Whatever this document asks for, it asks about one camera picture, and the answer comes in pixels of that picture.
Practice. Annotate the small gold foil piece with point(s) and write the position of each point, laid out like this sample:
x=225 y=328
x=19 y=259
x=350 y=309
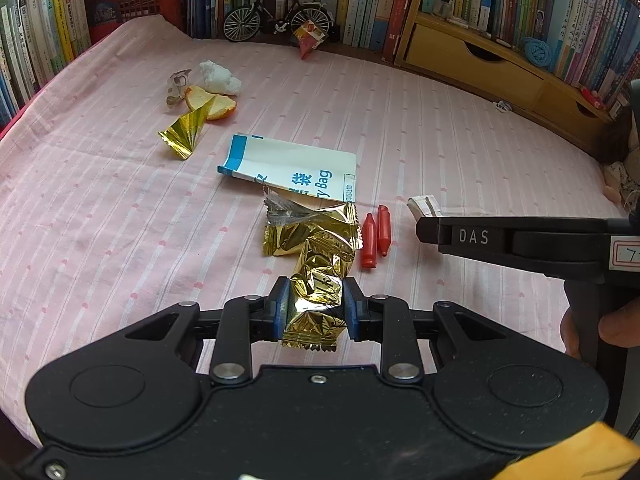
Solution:
x=182 y=135

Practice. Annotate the white blue paper bag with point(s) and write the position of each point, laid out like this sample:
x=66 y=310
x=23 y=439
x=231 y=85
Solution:
x=298 y=168

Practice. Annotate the blue rolled towel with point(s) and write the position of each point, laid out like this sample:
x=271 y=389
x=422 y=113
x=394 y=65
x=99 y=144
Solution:
x=536 y=52

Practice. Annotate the person right hand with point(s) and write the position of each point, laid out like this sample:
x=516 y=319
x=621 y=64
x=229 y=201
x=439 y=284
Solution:
x=620 y=328

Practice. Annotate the white crumpled tissue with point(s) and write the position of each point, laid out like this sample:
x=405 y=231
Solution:
x=219 y=80

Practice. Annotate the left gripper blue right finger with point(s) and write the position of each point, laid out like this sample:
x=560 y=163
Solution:
x=386 y=320

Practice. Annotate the small red snack packet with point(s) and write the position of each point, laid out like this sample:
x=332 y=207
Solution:
x=309 y=36

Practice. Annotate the doll with brown hair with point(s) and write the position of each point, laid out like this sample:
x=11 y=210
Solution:
x=620 y=166

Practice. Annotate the gold foil wrapper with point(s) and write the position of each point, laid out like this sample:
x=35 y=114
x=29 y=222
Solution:
x=324 y=241

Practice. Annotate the small clear crumpled wrapper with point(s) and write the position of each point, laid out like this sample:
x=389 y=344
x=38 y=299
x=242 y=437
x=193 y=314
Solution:
x=176 y=87

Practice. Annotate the left row of books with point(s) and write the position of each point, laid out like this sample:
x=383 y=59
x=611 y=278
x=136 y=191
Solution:
x=39 y=38

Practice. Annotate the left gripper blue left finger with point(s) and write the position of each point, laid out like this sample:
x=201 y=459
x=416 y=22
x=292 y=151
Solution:
x=244 y=321

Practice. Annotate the red plastic crate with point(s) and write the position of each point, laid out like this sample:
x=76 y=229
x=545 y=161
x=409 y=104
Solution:
x=104 y=16

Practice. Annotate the orange peel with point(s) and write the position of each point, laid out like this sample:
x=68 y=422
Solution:
x=217 y=106

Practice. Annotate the miniature black bicycle model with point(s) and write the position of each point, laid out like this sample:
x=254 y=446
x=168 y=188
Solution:
x=270 y=17

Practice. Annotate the pink striped tablecloth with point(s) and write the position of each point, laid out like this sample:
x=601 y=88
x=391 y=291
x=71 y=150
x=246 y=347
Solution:
x=102 y=224

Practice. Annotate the wooden drawer organizer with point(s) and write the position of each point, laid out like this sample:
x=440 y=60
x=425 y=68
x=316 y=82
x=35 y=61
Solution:
x=472 y=62

